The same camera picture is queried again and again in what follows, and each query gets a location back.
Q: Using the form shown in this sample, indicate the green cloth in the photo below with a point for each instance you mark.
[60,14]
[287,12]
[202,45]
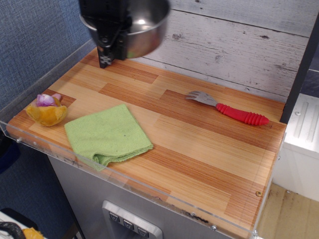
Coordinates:
[113,135]

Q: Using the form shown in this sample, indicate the fork with red handle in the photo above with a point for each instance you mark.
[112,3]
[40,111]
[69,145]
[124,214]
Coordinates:
[243,116]

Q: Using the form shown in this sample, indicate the silver dispenser button panel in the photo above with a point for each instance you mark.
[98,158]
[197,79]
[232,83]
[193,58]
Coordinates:
[123,224]

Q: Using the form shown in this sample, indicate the stainless steel pot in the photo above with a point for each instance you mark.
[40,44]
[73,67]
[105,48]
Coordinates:
[149,23]

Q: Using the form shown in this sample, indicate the orange plush toy with flower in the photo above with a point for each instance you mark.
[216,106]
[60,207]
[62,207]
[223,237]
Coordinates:
[47,110]

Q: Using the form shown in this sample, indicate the clear acrylic table guard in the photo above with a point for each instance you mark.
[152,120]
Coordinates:
[207,175]

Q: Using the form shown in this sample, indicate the dark grey right post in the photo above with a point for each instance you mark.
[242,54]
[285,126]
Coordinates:
[301,73]

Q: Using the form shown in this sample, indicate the white grey appliance at right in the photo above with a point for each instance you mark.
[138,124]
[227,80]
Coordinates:
[297,168]

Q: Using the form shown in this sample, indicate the orange plush at bottom left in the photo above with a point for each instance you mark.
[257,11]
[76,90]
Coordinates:
[31,233]

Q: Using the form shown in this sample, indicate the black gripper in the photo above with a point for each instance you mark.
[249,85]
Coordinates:
[107,22]

